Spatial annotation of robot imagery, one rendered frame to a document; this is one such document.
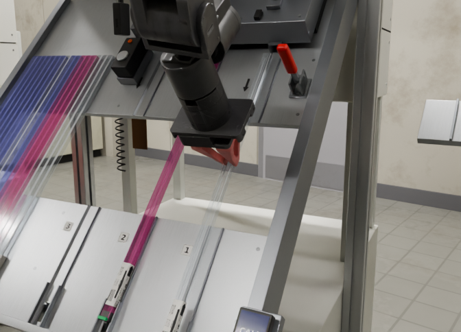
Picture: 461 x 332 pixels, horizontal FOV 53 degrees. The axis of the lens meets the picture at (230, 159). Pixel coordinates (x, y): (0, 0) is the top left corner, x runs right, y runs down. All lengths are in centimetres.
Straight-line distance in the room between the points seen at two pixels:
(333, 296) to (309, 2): 57
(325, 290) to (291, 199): 43
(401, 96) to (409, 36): 46
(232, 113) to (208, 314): 26
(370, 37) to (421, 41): 296
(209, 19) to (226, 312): 35
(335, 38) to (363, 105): 20
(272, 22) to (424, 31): 314
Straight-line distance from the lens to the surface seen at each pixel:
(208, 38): 51
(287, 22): 77
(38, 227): 83
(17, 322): 74
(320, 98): 72
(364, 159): 95
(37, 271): 79
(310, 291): 102
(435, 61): 385
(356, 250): 101
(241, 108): 61
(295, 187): 63
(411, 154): 394
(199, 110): 57
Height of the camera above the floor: 108
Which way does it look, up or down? 11 degrees down
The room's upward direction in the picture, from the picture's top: straight up
